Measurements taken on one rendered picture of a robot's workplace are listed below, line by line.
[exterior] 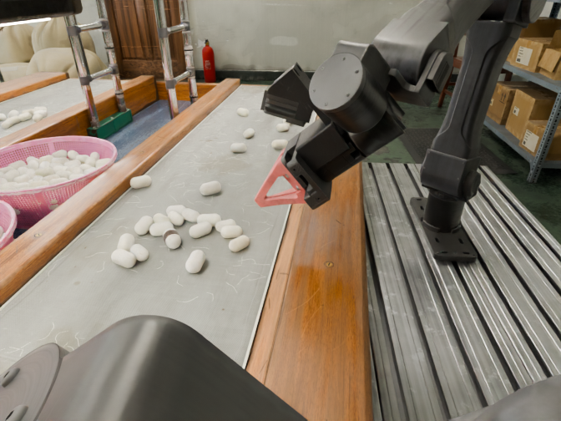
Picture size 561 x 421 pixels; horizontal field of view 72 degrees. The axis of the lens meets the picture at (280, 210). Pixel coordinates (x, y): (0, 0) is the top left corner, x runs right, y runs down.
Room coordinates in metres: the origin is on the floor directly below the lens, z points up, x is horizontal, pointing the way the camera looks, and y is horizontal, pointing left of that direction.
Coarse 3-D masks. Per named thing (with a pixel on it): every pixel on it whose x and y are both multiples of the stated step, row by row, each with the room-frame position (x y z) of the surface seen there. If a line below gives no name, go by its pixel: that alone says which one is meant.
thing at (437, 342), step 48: (384, 192) 0.75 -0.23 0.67; (480, 192) 0.77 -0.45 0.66; (384, 240) 0.56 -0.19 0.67; (480, 240) 0.56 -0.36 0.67; (528, 240) 0.56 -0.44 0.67; (384, 288) 0.44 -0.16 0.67; (432, 288) 0.44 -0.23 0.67; (480, 288) 0.44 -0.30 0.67; (528, 288) 0.44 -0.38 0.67; (384, 336) 0.36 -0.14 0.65; (432, 336) 0.35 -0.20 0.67; (480, 336) 0.35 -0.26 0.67; (528, 336) 0.35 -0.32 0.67; (384, 384) 0.28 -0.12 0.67; (432, 384) 0.29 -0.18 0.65; (480, 384) 0.28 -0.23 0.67; (528, 384) 0.28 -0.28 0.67
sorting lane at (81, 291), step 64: (256, 128) 0.96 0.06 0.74; (128, 192) 0.61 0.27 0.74; (192, 192) 0.61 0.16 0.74; (256, 192) 0.61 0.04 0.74; (64, 256) 0.42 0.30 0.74; (256, 256) 0.43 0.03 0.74; (0, 320) 0.31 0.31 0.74; (64, 320) 0.31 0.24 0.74; (192, 320) 0.31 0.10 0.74; (256, 320) 0.31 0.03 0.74
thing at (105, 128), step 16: (96, 0) 1.19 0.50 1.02; (80, 32) 1.08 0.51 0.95; (80, 48) 1.05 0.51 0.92; (112, 48) 1.20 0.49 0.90; (80, 64) 1.05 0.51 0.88; (112, 64) 1.19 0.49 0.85; (80, 80) 1.05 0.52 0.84; (96, 112) 1.06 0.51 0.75; (128, 112) 1.21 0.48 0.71; (96, 128) 1.04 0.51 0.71; (112, 128) 1.11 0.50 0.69
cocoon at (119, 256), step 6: (114, 252) 0.41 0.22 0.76; (120, 252) 0.41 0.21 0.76; (126, 252) 0.41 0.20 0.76; (114, 258) 0.40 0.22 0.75; (120, 258) 0.40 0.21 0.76; (126, 258) 0.40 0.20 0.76; (132, 258) 0.40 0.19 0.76; (120, 264) 0.40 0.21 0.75; (126, 264) 0.39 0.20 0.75; (132, 264) 0.40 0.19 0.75
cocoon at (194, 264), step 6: (192, 252) 0.41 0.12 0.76; (198, 252) 0.41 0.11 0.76; (192, 258) 0.39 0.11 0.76; (198, 258) 0.40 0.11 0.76; (204, 258) 0.41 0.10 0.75; (186, 264) 0.39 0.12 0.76; (192, 264) 0.39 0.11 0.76; (198, 264) 0.39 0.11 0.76; (192, 270) 0.38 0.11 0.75; (198, 270) 0.39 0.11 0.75
